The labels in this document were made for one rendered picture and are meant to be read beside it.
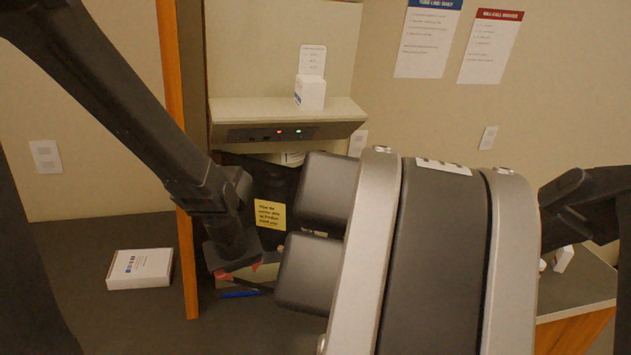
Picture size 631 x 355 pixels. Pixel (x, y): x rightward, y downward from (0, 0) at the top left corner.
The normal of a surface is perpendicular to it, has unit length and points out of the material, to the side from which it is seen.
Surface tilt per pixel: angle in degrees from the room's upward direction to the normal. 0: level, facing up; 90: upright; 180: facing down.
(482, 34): 90
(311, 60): 90
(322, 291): 44
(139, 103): 79
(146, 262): 0
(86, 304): 0
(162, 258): 0
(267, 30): 90
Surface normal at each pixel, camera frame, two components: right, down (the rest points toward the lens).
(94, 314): 0.11, -0.85
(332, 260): -0.05, -0.26
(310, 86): 0.32, 0.52
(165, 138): 0.97, 0.04
